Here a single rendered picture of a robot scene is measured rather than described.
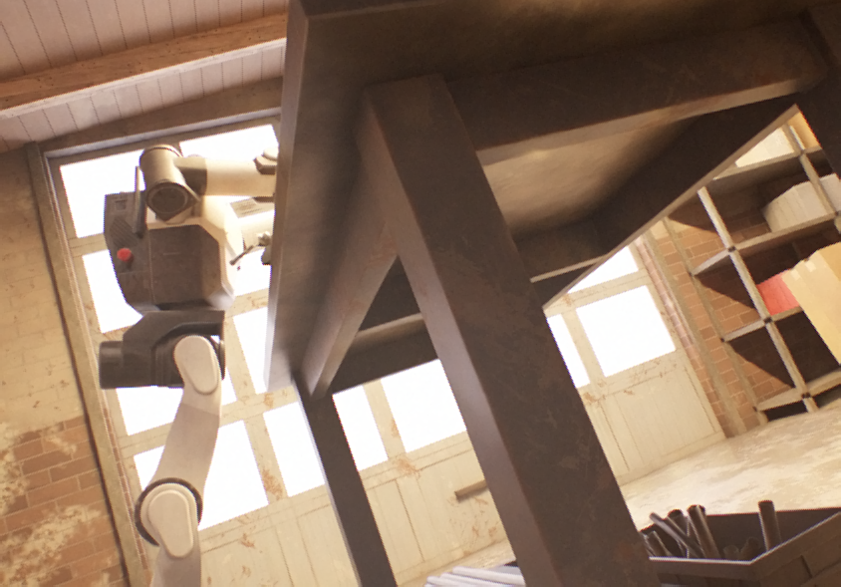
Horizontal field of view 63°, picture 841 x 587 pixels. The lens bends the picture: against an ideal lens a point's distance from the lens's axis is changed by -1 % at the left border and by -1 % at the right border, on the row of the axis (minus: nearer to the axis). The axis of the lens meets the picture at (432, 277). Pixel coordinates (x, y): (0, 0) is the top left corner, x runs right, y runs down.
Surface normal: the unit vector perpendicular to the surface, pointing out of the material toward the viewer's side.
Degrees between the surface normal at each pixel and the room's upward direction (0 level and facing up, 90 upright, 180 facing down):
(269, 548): 90
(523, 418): 90
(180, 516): 90
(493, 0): 180
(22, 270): 90
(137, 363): 112
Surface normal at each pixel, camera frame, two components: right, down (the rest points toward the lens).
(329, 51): 0.36, 0.90
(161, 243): 0.05, -0.16
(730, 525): -0.91, 0.26
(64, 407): 0.24, -0.34
